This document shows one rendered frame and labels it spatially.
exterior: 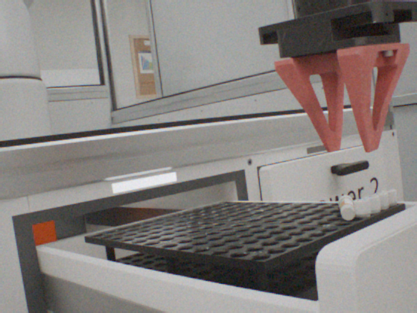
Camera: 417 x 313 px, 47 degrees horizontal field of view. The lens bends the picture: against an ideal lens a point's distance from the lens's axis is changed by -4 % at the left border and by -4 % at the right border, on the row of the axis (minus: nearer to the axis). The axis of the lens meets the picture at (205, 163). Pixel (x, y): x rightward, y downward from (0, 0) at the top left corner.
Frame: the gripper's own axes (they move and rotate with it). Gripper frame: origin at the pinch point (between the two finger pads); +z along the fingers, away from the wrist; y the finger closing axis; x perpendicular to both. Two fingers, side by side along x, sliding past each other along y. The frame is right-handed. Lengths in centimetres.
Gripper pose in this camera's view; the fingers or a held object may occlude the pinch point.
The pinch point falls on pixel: (351, 139)
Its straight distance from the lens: 37.7
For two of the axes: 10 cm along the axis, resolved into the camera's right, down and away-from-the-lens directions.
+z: 1.5, 9.8, 1.5
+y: 6.6, 0.2, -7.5
